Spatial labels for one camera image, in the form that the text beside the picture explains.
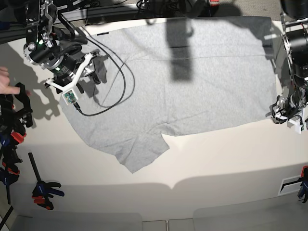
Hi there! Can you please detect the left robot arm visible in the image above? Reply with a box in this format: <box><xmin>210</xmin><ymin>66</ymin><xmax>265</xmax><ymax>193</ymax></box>
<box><xmin>271</xmin><ymin>0</ymin><xmax>308</xmax><ymax>127</ymax></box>

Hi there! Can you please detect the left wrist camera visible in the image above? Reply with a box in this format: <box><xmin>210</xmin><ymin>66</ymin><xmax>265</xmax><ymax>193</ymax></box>
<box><xmin>287</xmin><ymin>119</ymin><xmax>304</xmax><ymax>134</ymax></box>

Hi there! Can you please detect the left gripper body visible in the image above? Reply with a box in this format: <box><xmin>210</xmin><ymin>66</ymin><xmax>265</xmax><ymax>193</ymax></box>
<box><xmin>270</xmin><ymin>95</ymin><xmax>303</xmax><ymax>125</ymax></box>

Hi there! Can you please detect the camera black cable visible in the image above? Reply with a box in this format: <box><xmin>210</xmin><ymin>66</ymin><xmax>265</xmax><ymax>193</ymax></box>
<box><xmin>57</xmin><ymin>14</ymin><xmax>136</xmax><ymax>116</ymax></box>

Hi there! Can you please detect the person's hand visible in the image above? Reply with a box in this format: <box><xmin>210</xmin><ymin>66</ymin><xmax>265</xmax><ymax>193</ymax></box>
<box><xmin>0</xmin><ymin>67</ymin><xmax>20</xmax><ymax>95</ymax></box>

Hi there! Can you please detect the blue clamp right edge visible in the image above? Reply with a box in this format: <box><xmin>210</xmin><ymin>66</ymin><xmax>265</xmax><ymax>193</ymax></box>
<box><xmin>297</xmin><ymin>166</ymin><xmax>308</xmax><ymax>204</ymax></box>

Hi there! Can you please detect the blue clamp left edge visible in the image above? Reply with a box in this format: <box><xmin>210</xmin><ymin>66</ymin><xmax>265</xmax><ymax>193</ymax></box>
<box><xmin>0</xmin><ymin>129</ymin><xmax>15</xmax><ymax>157</ymax></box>

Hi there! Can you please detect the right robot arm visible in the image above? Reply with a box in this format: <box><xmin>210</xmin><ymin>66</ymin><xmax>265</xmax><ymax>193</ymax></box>
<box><xmin>24</xmin><ymin>0</ymin><xmax>101</xmax><ymax>93</ymax></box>

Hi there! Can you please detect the blue clamp edge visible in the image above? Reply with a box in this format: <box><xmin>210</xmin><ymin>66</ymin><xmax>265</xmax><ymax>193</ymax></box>
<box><xmin>297</xmin><ymin>166</ymin><xmax>308</xmax><ymax>204</ymax></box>
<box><xmin>0</xmin><ymin>129</ymin><xmax>15</xmax><ymax>157</ymax></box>

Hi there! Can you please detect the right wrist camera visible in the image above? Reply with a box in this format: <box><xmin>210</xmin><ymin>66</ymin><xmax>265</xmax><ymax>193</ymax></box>
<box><xmin>62</xmin><ymin>89</ymin><xmax>79</xmax><ymax>105</ymax></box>

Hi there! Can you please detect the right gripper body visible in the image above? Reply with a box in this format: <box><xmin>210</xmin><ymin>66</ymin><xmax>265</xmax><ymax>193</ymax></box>
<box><xmin>44</xmin><ymin>50</ymin><xmax>100</xmax><ymax>93</ymax></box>

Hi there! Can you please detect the red black clamp lower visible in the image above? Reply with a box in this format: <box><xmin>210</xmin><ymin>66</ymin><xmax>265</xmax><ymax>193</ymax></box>
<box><xmin>11</xmin><ymin>126</ymin><xmax>26</xmax><ymax>145</ymax></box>

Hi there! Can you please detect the grey T-shirt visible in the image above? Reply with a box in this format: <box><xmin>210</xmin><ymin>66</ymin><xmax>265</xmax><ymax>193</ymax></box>
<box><xmin>60</xmin><ymin>17</ymin><xmax>276</xmax><ymax>172</ymax></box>

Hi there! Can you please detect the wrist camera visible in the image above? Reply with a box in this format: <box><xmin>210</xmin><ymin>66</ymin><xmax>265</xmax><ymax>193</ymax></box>
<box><xmin>62</xmin><ymin>89</ymin><xmax>79</xmax><ymax>105</ymax></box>
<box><xmin>287</xmin><ymin>119</ymin><xmax>304</xmax><ymax>134</ymax></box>

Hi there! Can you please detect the blue clamp lower left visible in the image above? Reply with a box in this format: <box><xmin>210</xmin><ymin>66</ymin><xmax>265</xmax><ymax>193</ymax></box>
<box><xmin>0</xmin><ymin>145</ymin><xmax>22</xmax><ymax>205</ymax></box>

